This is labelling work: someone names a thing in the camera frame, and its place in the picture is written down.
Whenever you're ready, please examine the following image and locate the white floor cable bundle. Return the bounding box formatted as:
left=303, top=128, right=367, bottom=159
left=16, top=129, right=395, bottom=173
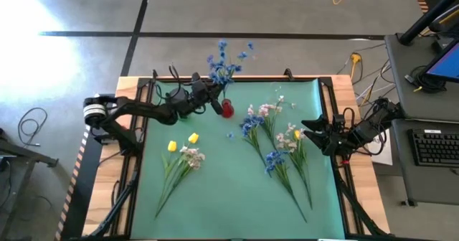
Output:
left=353, top=43, right=397, bottom=108

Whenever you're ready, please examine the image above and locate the white paper sheet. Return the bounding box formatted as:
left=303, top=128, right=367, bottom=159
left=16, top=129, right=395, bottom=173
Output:
left=367, top=128, right=394, bottom=166

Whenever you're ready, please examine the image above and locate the blue artificial flower stem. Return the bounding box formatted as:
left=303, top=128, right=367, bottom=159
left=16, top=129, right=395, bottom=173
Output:
left=264, top=149, right=308, bottom=224
left=239, top=113, right=273, bottom=178
left=206, top=38, right=256, bottom=100

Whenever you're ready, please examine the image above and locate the grey keyboard desk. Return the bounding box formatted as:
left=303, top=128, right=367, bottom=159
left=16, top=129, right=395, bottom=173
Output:
left=390, top=118, right=459, bottom=207

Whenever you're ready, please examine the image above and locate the black base plate striped edge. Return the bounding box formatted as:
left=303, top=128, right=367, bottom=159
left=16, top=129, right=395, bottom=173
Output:
left=54, top=93, right=105, bottom=241

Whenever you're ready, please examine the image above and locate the black looped floor cable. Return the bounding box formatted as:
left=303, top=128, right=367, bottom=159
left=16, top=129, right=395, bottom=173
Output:
left=16, top=106, right=49, bottom=148

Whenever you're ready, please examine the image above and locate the black computer keyboard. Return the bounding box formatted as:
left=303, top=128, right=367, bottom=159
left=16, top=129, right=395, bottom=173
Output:
left=407, top=128, right=459, bottom=169

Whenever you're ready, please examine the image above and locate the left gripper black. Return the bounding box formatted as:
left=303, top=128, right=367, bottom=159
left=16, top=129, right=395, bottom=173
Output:
left=177, top=74, right=225, bottom=115

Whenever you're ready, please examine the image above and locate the computer monitor blue screen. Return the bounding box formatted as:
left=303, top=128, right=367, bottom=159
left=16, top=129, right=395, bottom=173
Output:
left=422, top=38, right=459, bottom=84

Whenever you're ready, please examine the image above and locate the black equipment stand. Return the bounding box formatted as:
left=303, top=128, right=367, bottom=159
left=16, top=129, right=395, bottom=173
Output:
left=0, top=126, right=60, bottom=241

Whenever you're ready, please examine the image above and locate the red glass vase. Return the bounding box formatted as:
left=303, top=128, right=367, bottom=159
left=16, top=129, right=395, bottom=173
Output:
left=221, top=98, right=236, bottom=119

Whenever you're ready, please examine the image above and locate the black coiled desk cable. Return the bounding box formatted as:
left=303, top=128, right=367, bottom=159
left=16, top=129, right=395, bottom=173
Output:
left=404, top=64, right=448, bottom=94

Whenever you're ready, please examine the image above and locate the green table mat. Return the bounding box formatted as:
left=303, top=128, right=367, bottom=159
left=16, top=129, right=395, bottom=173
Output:
left=129, top=77, right=346, bottom=240

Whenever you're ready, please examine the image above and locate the yellow plug with cable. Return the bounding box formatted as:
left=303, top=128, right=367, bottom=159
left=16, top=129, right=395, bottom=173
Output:
left=336, top=52, right=364, bottom=75

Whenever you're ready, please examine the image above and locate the yellow artificial tulip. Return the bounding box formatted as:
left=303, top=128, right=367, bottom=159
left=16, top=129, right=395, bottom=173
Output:
left=157, top=139, right=179, bottom=199
left=293, top=128, right=313, bottom=210
left=159, top=132, right=200, bottom=206

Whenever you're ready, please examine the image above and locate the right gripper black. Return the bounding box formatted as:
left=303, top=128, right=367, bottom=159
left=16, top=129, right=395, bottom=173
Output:
left=301, top=113, right=351, bottom=156

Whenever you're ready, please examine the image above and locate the black aluminium rig frame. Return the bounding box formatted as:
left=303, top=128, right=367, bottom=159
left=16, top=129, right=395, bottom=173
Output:
left=82, top=68, right=390, bottom=241

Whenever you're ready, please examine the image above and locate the black round pole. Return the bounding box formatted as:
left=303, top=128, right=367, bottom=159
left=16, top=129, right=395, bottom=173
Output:
left=399, top=0, right=459, bottom=47

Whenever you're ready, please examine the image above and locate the grey monitor desk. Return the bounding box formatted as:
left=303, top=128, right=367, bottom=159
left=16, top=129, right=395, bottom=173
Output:
left=384, top=32, right=459, bottom=123

